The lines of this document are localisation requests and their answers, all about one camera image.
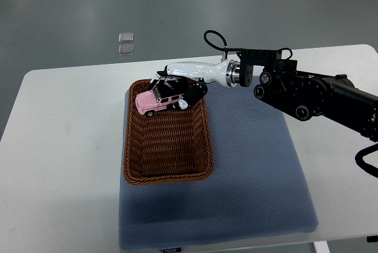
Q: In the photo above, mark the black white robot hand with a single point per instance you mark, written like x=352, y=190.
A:
x=225, y=73

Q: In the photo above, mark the pink toy car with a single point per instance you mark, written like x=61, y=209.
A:
x=161, y=96

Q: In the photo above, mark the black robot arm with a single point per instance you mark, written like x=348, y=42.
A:
x=303, y=95

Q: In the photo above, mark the brown wicker basket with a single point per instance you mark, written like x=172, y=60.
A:
x=170, y=147

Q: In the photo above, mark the blue-grey cushion mat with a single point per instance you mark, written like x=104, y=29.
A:
x=257, y=187

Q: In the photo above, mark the white table leg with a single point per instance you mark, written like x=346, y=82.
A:
x=321, y=247

